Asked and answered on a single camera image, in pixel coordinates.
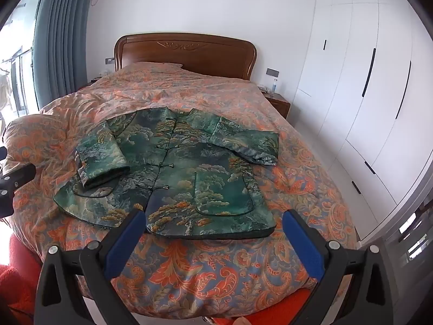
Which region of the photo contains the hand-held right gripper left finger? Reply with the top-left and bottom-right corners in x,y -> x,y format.
34,208 -> 147,325

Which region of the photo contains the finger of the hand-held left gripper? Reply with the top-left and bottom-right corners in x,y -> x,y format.
0,163 -> 36,218

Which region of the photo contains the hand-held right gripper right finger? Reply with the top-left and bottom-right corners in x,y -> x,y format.
283,209 -> 400,325

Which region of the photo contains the green landscape print jacket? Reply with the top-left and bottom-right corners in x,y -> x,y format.
53,107 -> 280,238

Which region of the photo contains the red bed sheet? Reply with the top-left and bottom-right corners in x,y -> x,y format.
199,286 -> 317,325

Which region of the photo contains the bed with orange bedspread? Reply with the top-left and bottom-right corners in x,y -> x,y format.
1,62 -> 359,319

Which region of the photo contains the red fluffy cloth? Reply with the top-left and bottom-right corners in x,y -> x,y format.
0,232 -> 46,314

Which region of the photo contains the balcony window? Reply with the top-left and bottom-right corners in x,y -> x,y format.
0,0 -> 45,138

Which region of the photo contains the wooden nightstand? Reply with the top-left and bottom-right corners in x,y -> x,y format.
260,91 -> 291,120

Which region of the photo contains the grey-blue curtain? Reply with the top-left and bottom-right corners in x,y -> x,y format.
32,0 -> 94,109

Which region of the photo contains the white wardrobe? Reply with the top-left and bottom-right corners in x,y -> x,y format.
287,0 -> 433,242

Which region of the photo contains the orange paisley pillow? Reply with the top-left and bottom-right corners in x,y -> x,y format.
117,61 -> 184,72

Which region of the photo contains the wooden headboard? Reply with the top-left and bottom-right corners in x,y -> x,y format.
114,33 -> 258,81

